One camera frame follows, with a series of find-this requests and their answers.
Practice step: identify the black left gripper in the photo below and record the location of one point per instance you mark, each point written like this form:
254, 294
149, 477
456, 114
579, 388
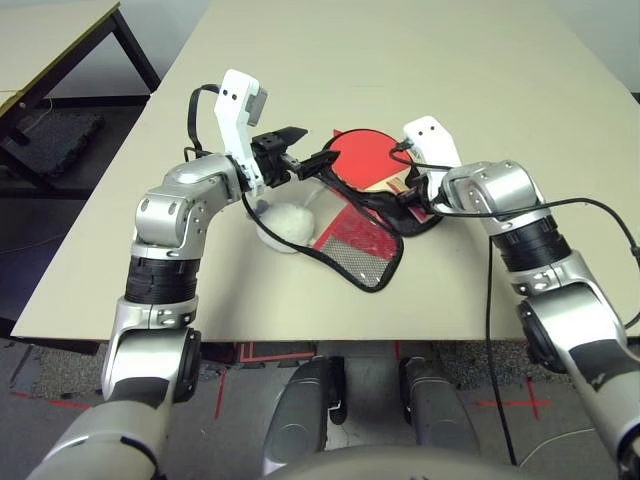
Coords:
270, 160

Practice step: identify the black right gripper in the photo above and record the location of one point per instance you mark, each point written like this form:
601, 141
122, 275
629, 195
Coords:
415, 195

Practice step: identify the red ping-pong paddle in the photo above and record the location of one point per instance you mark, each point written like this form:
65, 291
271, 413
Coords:
365, 155

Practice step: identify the red black paddle case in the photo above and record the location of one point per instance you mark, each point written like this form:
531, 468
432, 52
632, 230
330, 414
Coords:
360, 230

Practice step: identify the white plush toy charm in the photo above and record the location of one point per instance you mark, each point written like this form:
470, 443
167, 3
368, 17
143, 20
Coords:
290, 225

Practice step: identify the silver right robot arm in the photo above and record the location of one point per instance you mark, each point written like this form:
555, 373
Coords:
500, 185

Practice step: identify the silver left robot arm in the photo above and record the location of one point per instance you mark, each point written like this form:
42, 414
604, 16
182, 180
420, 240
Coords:
170, 200

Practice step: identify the grey right robot leg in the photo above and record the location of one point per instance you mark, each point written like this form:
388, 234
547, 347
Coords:
435, 405

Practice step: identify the grey robot leg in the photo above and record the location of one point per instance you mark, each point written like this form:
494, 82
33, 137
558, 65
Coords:
295, 410
435, 405

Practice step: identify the grey left robot leg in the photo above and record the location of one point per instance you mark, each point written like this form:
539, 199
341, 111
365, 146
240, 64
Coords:
295, 410

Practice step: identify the black foam floor mat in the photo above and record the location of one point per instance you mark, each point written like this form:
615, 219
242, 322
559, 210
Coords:
55, 140

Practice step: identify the red tape strip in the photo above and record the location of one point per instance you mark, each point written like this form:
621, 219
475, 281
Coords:
221, 395

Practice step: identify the grey robot torso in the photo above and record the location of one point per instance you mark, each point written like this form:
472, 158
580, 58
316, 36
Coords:
400, 465

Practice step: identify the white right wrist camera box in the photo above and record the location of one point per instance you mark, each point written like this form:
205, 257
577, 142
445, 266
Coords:
432, 140

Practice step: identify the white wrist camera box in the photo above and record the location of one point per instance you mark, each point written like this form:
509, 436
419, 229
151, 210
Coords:
432, 140
232, 100

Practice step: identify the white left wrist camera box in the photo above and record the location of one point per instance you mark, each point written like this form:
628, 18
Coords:
232, 100

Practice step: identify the beige table black frame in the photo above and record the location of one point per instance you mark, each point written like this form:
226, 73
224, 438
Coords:
60, 30

